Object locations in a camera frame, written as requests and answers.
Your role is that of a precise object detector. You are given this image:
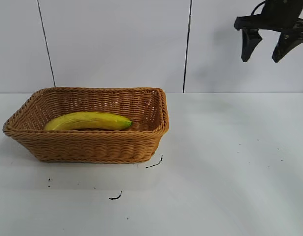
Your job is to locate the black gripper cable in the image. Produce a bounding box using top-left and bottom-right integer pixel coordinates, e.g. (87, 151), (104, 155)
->
(251, 0), (267, 16)

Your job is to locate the tan woven wicker basket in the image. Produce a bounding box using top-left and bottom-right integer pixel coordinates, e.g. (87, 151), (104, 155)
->
(3, 86), (170, 164)

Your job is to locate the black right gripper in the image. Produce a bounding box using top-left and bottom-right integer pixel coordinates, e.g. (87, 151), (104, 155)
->
(234, 0), (303, 64)

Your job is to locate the yellow banana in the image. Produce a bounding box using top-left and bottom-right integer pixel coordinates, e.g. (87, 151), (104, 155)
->
(44, 111), (133, 131)

